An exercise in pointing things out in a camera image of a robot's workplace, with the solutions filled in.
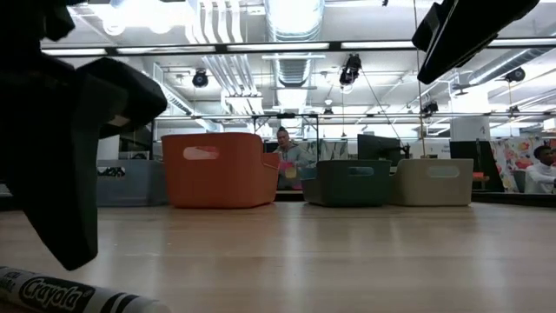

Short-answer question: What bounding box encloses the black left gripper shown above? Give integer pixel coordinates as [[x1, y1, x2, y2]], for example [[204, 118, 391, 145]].
[[0, 0, 169, 271]]

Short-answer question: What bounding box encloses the dark partition panel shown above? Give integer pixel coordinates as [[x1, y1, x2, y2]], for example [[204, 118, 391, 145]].
[[449, 139, 505, 193]]

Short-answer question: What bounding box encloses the teal plastic bin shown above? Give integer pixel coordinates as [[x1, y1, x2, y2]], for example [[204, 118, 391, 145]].
[[301, 159, 393, 208]]

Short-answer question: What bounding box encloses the floral cloth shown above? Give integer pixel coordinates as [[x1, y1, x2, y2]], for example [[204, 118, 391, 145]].
[[489, 136, 556, 196], [303, 138, 349, 169]]

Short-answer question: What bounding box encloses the black overhead beam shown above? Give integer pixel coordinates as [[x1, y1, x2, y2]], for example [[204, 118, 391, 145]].
[[41, 37, 556, 60]]

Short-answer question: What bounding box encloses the orange plastic bin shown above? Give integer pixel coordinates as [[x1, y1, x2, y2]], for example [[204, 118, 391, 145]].
[[161, 132, 282, 210]]

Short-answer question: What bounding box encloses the silver ventilation duct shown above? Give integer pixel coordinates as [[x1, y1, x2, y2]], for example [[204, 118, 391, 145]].
[[263, 0, 326, 136], [467, 45, 556, 88]]

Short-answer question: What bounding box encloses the white light strip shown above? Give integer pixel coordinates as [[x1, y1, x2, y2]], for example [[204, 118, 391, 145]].
[[116, 44, 217, 55], [226, 42, 330, 51], [341, 39, 417, 50], [488, 37, 556, 48], [41, 48, 108, 57]]

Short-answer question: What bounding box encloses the white plastic bin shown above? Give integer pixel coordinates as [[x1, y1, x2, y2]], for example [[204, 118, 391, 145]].
[[390, 158, 474, 207]]

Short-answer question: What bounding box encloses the black background table frame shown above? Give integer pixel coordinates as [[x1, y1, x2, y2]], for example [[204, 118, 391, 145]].
[[149, 112, 321, 163]]

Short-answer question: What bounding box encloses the smoky grey plastic bin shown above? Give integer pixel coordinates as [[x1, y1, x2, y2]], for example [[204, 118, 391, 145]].
[[96, 159, 169, 208]]

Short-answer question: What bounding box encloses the thin beige pole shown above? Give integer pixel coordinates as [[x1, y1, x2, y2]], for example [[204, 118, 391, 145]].
[[412, 0, 427, 158]]

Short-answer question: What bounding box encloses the white crayon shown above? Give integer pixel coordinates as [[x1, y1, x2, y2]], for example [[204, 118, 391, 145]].
[[0, 265, 173, 313]]

